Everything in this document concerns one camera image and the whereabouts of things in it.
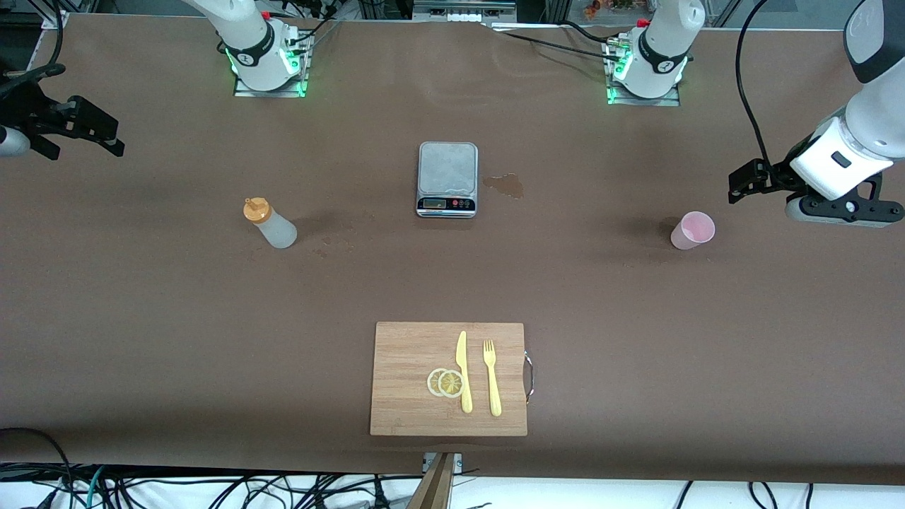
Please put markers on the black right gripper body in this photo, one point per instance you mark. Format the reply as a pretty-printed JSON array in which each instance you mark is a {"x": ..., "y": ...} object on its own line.
[{"x": 34, "y": 113}]

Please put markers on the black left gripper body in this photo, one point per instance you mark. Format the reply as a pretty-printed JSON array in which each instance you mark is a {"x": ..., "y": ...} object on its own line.
[{"x": 780, "y": 172}]

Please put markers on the pink plastic cup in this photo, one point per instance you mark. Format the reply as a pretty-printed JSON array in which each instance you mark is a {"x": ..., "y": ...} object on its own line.
[{"x": 689, "y": 233}]

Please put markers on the clear orange-capped sauce bottle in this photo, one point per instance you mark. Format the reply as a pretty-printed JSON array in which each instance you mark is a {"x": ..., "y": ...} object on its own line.
[{"x": 279, "y": 232}]

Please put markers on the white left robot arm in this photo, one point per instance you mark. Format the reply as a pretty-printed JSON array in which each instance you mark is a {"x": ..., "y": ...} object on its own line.
[{"x": 877, "y": 113}]

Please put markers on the table cover sheet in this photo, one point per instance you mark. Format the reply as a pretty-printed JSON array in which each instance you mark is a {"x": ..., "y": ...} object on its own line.
[{"x": 212, "y": 318}]

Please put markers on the silver digital kitchen scale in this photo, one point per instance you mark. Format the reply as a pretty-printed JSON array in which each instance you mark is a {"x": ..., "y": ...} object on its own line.
[{"x": 447, "y": 203}]

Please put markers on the white power strip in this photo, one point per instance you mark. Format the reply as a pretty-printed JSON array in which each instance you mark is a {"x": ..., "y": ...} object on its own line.
[{"x": 463, "y": 15}]

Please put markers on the yellow plastic fork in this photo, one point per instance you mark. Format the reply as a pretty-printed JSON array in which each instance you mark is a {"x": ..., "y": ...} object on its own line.
[{"x": 494, "y": 389}]

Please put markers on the yellow plastic knife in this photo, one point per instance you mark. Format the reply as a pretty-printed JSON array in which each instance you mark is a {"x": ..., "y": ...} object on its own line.
[{"x": 463, "y": 360}]

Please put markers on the lemon slice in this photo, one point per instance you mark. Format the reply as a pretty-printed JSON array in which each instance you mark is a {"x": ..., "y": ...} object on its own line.
[
  {"x": 450, "y": 384},
  {"x": 432, "y": 382}
]

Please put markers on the wooden cutting board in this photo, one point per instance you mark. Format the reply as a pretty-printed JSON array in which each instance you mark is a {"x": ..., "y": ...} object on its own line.
[{"x": 403, "y": 353}]

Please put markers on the wooden beam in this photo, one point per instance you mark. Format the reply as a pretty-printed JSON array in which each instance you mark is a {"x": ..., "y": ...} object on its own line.
[{"x": 435, "y": 488}]

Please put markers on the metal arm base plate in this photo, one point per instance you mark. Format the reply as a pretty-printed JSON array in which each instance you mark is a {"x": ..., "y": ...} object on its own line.
[
  {"x": 643, "y": 102},
  {"x": 269, "y": 93}
]

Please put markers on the small metal bracket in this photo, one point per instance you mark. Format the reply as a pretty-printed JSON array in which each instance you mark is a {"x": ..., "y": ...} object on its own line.
[{"x": 458, "y": 463}]

